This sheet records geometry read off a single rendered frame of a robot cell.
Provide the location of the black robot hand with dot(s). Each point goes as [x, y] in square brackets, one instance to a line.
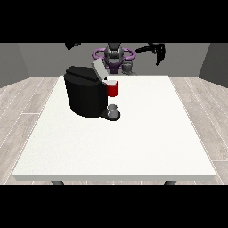
[71, 45]
[159, 51]

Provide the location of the small grey coffee pod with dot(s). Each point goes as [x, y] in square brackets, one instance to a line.
[127, 68]

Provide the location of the pale grey machine lid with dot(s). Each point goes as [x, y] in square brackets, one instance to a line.
[99, 69]

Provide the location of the black coffee machine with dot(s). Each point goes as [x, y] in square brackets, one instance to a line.
[83, 93]

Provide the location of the red pod holder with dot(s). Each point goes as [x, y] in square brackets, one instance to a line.
[112, 89]

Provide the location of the grey purple-ringed robot trunk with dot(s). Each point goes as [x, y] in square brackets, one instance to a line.
[113, 54]

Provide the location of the small grey cup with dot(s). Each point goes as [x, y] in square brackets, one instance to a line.
[112, 111]

